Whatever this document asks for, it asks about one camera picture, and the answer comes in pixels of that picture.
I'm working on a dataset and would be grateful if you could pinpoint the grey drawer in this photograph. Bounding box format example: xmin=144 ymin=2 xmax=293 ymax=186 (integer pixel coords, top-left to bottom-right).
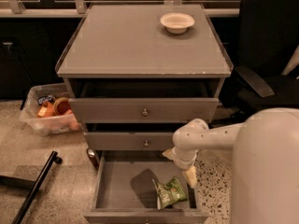
xmin=84 ymin=123 xmax=183 ymax=150
xmin=70 ymin=78 xmax=218 ymax=123
xmin=84 ymin=151 xmax=208 ymax=224

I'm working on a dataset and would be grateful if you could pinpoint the grey top drawer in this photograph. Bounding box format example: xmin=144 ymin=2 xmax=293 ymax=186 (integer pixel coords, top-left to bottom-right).
xmin=70 ymin=78 xmax=218 ymax=123

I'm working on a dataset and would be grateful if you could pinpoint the orange terracotta pot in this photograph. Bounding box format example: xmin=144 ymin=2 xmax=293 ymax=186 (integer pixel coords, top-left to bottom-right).
xmin=53 ymin=97 xmax=71 ymax=115

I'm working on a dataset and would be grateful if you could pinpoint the grey middle drawer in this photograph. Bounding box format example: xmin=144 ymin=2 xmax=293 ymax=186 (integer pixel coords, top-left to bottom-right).
xmin=84 ymin=123 xmax=183 ymax=150

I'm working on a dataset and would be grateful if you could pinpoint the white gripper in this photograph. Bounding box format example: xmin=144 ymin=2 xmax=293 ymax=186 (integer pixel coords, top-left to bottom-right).
xmin=162 ymin=147 xmax=197 ymax=189

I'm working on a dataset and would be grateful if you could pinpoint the green jalapeno chip bag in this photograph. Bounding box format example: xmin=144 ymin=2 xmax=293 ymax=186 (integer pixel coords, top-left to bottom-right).
xmin=152 ymin=176 xmax=188 ymax=210

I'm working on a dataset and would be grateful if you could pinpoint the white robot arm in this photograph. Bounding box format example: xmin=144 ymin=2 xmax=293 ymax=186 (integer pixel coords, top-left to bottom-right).
xmin=164 ymin=107 xmax=299 ymax=224

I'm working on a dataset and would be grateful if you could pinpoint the dark snack packet in bin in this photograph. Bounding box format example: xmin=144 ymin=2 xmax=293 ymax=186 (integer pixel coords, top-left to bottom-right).
xmin=37 ymin=94 xmax=55 ymax=105

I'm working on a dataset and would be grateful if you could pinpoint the grey bottom drawer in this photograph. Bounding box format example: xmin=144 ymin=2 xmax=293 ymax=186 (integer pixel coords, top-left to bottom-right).
xmin=84 ymin=151 xmax=208 ymax=224

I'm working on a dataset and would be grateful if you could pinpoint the grey drawer cabinet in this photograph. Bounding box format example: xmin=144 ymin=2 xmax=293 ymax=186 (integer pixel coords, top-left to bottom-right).
xmin=55 ymin=3 xmax=235 ymax=224

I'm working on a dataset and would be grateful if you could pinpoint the orange item in bin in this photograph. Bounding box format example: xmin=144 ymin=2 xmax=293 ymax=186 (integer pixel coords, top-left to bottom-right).
xmin=37 ymin=101 xmax=54 ymax=118

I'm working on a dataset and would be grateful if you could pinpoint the black office chair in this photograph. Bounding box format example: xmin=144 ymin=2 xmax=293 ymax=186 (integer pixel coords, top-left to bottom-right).
xmin=212 ymin=0 xmax=299 ymax=125

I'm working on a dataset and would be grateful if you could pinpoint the white paper bowl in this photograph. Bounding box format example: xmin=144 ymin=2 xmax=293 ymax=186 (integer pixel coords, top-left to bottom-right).
xmin=160 ymin=13 xmax=195 ymax=35

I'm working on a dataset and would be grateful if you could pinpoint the clear plastic storage bin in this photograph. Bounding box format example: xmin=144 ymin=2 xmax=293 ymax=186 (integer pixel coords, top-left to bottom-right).
xmin=20 ymin=83 xmax=81 ymax=135

